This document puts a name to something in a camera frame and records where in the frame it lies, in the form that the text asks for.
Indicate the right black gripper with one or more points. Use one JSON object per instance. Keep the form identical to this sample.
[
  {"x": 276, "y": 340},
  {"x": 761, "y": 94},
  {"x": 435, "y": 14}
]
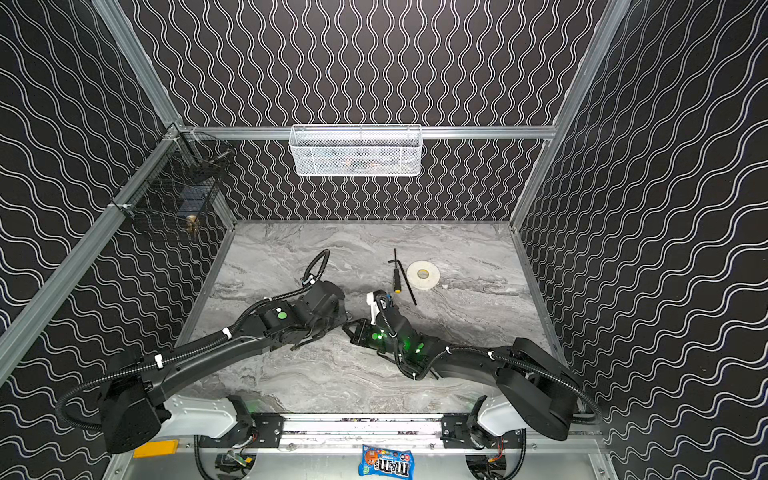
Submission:
[{"x": 365, "y": 331}]

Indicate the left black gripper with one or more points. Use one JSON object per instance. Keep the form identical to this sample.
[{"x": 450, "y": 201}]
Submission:
[{"x": 327, "y": 321}]

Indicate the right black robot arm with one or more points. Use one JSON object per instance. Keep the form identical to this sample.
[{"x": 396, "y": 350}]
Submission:
[{"x": 536, "y": 391}]

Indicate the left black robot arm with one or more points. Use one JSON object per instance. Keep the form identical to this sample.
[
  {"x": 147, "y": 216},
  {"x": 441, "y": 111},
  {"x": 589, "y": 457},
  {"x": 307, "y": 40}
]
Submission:
[{"x": 127, "y": 405}]

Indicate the black hex key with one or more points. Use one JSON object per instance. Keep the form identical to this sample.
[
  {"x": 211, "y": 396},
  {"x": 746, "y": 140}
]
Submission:
[{"x": 406, "y": 282}]

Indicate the black yellow screwdriver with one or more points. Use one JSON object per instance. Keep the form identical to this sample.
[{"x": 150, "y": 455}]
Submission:
[{"x": 397, "y": 273}]

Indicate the white tape roll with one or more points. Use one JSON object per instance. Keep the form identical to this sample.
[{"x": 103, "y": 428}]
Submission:
[{"x": 423, "y": 275}]

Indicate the blue candy bag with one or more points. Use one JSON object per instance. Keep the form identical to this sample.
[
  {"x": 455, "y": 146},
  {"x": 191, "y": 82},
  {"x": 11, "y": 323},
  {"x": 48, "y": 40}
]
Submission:
[{"x": 386, "y": 462}]

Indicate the brass padlock in basket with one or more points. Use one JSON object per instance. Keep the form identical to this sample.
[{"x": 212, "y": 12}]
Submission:
[{"x": 192, "y": 225}]

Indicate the white mesh basket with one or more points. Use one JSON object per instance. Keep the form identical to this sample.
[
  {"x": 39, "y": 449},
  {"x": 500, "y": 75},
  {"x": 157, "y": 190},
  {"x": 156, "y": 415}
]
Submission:
[{"x": 356, "y": 150}]

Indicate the yellow block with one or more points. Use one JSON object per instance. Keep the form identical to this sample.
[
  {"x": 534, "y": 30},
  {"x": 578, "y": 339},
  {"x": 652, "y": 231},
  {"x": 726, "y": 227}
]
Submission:
[{"x": 156, "y": 449}]

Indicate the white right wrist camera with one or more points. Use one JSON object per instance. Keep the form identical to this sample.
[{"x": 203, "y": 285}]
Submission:
[{"x": 371, "y": 300}]

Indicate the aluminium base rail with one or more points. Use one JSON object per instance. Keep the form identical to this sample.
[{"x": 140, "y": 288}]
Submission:
[{"x": 345, "y": 433}]

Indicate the black wire basket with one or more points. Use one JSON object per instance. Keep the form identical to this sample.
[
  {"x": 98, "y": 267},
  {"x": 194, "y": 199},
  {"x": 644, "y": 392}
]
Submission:
[{"x": 186, "y": 181}]

